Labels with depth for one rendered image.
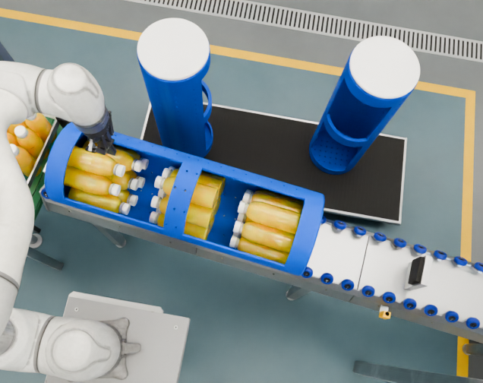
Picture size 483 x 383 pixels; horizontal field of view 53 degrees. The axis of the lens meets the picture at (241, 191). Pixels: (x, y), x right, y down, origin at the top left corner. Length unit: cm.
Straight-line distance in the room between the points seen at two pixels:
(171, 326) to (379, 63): 125
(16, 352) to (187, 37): 126
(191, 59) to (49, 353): 115
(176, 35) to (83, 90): 94
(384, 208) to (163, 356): 159
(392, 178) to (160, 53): 150
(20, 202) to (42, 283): 188
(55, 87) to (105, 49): 217
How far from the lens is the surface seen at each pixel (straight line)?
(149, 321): 159
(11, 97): 115
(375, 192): 276
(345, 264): 180
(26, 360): 144
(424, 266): 173
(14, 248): 91
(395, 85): 198
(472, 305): 195
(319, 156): 274
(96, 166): 161
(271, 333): 267
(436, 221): 300
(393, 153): 287
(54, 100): 113
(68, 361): 136
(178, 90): 194
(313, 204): 152
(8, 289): 89
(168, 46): 196
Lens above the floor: 265
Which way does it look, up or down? 73 degrees down
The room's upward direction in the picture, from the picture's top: 8 degrees clockwise
